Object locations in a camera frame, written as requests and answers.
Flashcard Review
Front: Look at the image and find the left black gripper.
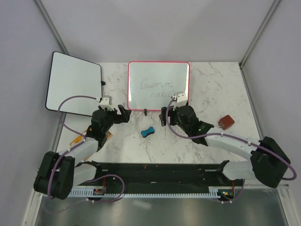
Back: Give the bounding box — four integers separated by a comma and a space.
102, 105, 131, 134

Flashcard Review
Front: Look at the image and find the blue bone-shaped eraser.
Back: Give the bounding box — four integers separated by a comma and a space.
141, 127, 155, 138

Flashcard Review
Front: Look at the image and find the pink framed whiteboard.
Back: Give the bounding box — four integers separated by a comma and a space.
127, 61, 190, 111

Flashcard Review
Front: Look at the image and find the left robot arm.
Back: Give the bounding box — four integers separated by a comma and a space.
33, 105, 132, 200

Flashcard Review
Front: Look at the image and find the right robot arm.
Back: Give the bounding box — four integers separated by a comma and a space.
159, 105, 293, 188

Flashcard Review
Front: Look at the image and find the black framed whiteboard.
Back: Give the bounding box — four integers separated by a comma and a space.
45, 51, 103, 116

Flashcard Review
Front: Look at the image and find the orange printed card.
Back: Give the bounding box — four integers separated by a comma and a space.
69, 132, 113, 146

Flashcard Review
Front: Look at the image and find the brown square block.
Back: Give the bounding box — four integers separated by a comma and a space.
218, 115, 235, 130

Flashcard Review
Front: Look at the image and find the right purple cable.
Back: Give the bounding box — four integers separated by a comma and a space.
166, 97, 297, 204

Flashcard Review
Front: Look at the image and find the purple cable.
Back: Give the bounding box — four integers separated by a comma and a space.
43, 95, 125, 214
166, 97, 297, 204

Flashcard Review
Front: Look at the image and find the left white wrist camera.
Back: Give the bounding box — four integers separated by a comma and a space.
99, 96, 112, 105

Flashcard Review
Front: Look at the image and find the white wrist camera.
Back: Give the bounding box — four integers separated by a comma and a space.
99, 96, 112, 105
172, 92, 188, 110

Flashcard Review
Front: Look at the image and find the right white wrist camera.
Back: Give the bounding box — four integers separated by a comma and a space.
172, 92, 188, 110

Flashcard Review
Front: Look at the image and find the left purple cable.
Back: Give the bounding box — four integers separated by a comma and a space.
43, 95, 125, 214

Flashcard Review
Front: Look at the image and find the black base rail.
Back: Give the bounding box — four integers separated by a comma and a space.
83, 162, 243, 194

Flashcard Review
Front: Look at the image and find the white slotted cable duct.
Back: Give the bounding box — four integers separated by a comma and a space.
68, 186, 221, 199

